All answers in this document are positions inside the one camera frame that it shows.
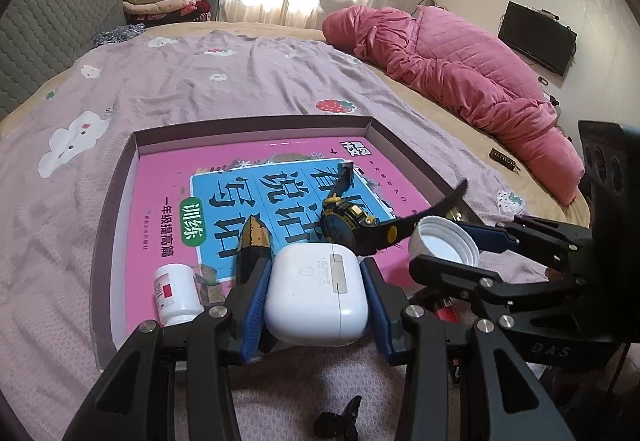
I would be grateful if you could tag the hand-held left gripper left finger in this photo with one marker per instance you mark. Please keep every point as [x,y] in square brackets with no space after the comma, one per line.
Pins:
[255,308]

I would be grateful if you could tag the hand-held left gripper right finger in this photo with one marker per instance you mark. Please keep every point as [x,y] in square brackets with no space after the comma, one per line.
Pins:
[378,308]

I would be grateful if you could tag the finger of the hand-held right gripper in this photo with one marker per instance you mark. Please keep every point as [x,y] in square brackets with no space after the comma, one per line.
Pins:
[500,293]
[487,237]

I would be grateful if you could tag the white plastic screw cap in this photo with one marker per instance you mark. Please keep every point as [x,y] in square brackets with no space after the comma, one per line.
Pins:
[442,243]

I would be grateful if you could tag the red lighter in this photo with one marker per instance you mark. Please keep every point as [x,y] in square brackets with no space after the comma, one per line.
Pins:
[446,310]

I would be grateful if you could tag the white earbuds case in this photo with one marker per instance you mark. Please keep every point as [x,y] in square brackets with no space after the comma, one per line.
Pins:
[315,296]

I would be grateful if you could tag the black and yellow wristwatch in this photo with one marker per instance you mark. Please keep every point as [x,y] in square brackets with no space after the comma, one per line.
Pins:
[350,218]

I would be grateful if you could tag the black hair claw clip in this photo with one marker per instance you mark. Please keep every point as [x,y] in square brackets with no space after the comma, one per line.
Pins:
[340,418]

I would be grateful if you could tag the shallow grey cardboard box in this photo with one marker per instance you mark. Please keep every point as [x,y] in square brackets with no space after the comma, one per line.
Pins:
[112,241]

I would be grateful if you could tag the small grey patterned block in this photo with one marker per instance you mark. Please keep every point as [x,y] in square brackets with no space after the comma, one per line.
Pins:
[210,288]

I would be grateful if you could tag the white pill bottle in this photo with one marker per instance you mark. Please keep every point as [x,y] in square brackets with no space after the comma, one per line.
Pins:
[177,296]

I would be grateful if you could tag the small dark patterned bar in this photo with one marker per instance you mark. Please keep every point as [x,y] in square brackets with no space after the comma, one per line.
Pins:
[504,159]

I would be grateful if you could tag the beige bed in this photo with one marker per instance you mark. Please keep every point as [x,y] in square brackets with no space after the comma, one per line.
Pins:
[440,121]

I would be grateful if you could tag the pink and blue book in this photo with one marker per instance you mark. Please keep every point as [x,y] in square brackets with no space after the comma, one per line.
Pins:
[160,181]

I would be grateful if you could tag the pink quilted duvet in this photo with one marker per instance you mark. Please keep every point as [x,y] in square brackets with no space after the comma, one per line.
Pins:
[450,66]

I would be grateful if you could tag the black flat television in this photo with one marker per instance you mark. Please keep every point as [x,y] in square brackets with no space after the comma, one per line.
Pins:
[537,36]

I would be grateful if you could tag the purple printed bedsheet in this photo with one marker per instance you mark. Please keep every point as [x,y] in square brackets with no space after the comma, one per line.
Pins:
[200,81]

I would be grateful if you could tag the grey cushion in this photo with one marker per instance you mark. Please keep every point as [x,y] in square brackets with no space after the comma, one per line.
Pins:
[334,3]

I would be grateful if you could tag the red patterned clothing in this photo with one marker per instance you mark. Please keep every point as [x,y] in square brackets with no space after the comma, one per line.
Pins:
[197,10]

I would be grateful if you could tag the blue patterned cloth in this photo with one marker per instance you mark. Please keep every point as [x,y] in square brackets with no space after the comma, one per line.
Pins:
[117,35]

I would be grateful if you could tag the grey quilted headboard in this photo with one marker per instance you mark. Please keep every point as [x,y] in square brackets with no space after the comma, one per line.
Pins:
[50,21]

